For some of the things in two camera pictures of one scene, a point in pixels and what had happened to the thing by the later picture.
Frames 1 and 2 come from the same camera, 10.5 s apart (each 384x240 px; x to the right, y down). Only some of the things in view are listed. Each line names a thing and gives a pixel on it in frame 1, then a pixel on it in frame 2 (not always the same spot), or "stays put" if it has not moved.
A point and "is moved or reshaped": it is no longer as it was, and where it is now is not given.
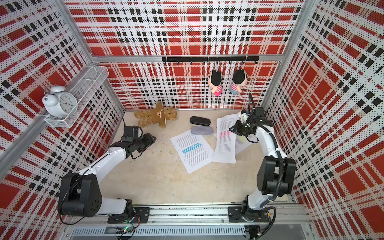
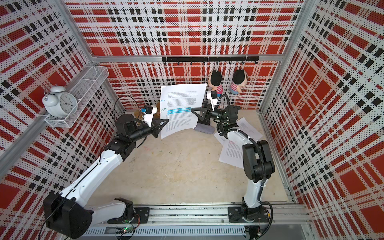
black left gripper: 149,140 → 156,127
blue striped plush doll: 240,77 stays put
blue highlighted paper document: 194,150 → 176,102
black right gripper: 236,128 → 208,112
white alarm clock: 58,103 stays put
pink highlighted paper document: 225,147 is moved or reshaped
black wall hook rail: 228,59 stays put
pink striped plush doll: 214,79 stays put
